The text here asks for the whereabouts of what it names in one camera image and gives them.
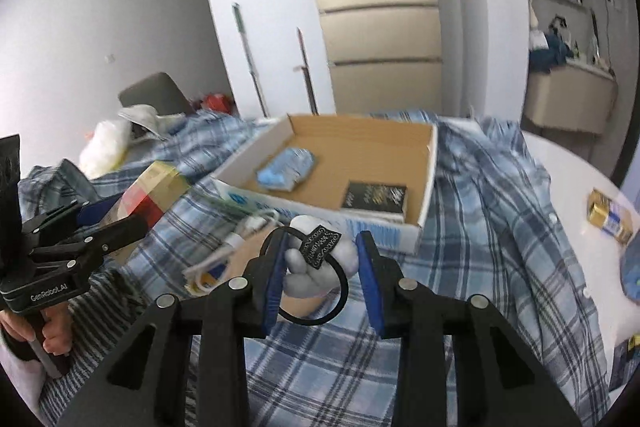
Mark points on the blue tissue packet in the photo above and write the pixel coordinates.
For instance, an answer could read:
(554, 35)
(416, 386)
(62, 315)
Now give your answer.
(287, 169)

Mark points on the blue plaid shirt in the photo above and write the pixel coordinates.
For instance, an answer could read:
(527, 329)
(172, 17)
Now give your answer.
(490, 217)

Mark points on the grey striped cloth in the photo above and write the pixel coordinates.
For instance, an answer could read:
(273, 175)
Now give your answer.
(110, 302)

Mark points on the dark printed packet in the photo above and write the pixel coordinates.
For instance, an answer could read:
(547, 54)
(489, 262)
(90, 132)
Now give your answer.
(627, 364)

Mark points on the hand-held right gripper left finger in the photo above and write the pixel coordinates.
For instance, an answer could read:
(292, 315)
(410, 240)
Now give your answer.
(272, 289)

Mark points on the cardboard box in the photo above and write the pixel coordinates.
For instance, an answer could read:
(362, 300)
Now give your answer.
(350, 157)

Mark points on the red paper box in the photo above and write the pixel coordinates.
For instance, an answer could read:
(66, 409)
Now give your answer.
(150, 192)

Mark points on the red plastic bag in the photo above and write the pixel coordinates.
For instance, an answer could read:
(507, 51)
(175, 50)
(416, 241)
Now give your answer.
(215, 102)

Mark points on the beige bathroom vanity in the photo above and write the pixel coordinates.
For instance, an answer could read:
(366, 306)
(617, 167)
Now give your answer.
(570, 99)

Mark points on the blue cloth pouch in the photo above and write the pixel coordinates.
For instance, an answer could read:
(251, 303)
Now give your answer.
(632, 269)

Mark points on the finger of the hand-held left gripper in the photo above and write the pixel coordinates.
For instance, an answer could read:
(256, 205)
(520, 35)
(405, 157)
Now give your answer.
(97, 212)
(122, 232)

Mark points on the grey chair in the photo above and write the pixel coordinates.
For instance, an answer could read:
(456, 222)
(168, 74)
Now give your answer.
(155, 92)

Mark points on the white plastic bag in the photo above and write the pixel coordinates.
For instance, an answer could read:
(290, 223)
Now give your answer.
(105, 147)

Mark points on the dark blue clothes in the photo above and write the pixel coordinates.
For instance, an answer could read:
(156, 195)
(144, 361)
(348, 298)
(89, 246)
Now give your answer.
(550, 52)

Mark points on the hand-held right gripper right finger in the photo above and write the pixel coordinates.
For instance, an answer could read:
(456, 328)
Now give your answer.
(372, 289)

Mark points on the gold snack packet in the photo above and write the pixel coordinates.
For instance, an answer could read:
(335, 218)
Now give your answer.
(610, 214)

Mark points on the gold three-door fridge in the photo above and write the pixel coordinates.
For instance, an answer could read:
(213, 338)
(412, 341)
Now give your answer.
(380, 32)

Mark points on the person's left hand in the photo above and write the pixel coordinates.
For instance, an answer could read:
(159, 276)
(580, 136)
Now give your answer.
(56, 337)

